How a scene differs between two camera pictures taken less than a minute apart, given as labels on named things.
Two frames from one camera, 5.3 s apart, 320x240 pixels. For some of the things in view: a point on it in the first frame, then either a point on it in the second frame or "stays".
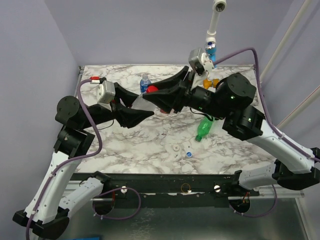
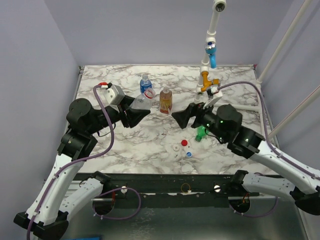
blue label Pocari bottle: x=144 y=82 stays
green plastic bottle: x=204 y=128 stays
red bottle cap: x=152 y=88 → x=184 y=142
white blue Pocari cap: x=189 y=154 stays
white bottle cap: x=176 y=148 stays
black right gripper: x=185 y=90 → x=195 y=116
